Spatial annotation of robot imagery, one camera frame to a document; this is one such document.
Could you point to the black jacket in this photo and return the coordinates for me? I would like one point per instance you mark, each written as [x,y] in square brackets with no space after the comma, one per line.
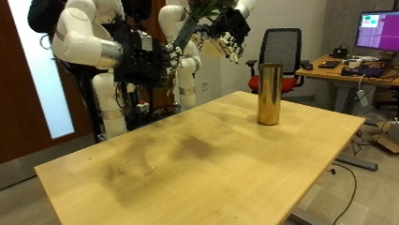
[41,15]

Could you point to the dark open laptop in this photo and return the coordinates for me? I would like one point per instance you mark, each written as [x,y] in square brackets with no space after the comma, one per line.
[370,70]

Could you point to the white wall outlet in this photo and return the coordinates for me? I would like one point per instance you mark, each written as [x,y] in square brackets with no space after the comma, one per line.
[205,85]

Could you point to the gold cylindrical vase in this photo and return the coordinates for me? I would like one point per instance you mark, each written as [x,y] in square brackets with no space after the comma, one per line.
[270,93]

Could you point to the black mesh chair red seat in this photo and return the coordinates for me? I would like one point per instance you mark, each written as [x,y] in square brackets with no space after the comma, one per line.
[280,47]

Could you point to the grey table foot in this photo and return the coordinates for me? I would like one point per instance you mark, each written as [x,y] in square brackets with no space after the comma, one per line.
[356,163]

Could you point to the black keyboard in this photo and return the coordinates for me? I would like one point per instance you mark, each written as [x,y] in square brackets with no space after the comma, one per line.
[328,64]

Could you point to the black robot stand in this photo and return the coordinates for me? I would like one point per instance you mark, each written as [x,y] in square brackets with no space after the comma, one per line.
[143,120]

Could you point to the black desk phone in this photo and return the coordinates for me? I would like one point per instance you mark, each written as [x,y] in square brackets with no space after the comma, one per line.
[339,52]

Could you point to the white hanging power strip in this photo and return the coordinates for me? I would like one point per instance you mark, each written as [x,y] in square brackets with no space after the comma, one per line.
[362,97]

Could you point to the brown door with glass panel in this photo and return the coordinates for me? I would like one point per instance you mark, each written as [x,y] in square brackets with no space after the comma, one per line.
[16,93]

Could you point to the flower bouquet with green wrap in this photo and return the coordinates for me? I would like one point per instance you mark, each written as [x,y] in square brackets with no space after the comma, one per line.
[186,31]

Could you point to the black computer mouse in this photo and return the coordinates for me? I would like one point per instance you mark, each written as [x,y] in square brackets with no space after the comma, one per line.
[307,66]

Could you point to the cardboard box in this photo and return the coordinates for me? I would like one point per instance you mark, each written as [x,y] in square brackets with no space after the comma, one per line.
[386,140]

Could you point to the white box with red button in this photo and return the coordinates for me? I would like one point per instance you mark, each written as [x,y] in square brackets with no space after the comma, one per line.
[142,107]

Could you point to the wooden office desk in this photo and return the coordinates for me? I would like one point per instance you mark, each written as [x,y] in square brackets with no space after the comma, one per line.
[319,72]

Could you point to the computer monitor purple screen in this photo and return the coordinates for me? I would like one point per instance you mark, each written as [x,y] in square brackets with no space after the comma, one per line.
[382,31]

